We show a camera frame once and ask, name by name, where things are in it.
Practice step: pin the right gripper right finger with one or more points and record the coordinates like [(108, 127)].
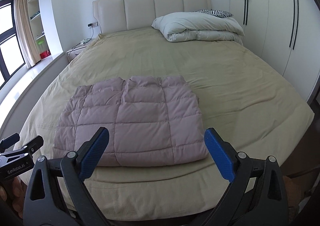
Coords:
[(256, 193)]

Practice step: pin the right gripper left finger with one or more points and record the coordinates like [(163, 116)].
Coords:
[(57, 195)]

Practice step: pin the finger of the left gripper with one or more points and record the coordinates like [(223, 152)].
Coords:
[(30, 147), (6, 143)]

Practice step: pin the mauve quilted down jacket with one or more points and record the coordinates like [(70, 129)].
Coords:
[(152, 121)]

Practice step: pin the person's left hand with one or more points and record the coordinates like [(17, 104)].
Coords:
[(12, 192)]

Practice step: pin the black framed window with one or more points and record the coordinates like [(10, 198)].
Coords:
[(10, 55)]

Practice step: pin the red box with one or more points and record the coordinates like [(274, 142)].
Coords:
[(45, 54)]

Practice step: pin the beige curtain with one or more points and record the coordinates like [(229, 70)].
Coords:
[(24, 34)]

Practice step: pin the white bedside table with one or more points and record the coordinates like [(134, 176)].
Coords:
[(75, 51)]

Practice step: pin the beige bed sheet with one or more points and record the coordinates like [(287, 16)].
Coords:
[(249, 104)]

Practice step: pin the white built-in shelf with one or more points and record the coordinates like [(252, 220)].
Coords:
[(35, 21)]

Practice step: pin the cream padded headboard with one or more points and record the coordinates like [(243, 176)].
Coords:
[(120, 15)]

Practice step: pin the folded white duvet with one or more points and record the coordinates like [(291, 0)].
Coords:
[(194, 26)]

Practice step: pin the zebra print pillow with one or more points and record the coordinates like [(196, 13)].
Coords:
[(216, 13)]

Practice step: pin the white wardrobe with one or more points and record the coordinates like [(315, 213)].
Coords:
[(285, 34)]

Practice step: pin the wall power socket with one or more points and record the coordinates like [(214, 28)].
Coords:
[(93, 25)]

